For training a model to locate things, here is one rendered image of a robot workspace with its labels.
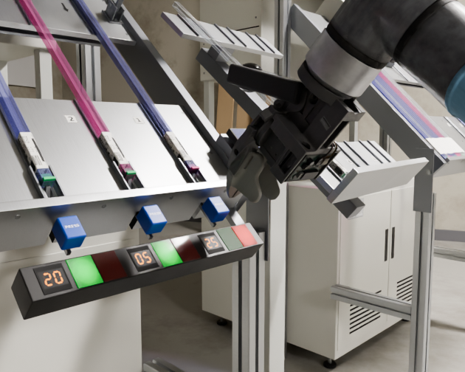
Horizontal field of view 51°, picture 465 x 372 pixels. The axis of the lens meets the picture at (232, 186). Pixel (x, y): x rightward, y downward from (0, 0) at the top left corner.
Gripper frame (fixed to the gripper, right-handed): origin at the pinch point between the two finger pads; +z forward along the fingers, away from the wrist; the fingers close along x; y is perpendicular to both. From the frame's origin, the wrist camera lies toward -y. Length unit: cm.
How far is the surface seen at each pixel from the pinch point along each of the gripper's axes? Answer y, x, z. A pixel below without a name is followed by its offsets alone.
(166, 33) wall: -282, 225, 140
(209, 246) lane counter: 5.0, -3.9, 5.8
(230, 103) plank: -178, 221, 130
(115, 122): -17.9, -7.6, 4.9
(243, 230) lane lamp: 3.8, 3.5, 5.8
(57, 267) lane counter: 3.5, -24.4, 5.8
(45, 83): -64, 7, 34
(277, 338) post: 13.0, 29.8, 37.0
